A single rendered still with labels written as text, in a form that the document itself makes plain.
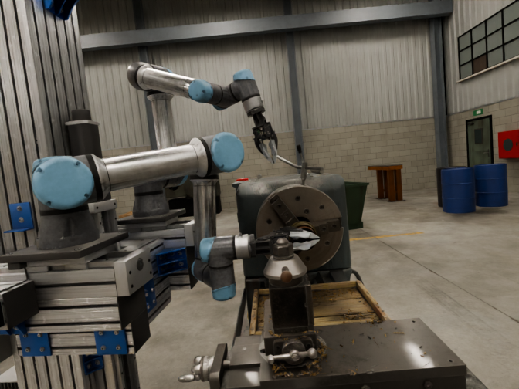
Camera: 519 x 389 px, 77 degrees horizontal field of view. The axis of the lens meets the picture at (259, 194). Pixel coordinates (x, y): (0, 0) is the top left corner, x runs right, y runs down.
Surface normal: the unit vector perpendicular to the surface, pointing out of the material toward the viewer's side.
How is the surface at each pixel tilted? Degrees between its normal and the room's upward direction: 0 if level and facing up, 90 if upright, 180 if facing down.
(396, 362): 0
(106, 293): 90
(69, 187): 91
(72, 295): 90
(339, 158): 90
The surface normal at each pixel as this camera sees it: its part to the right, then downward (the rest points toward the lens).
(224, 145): 0.65, -0.01
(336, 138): 0.01, 0.08
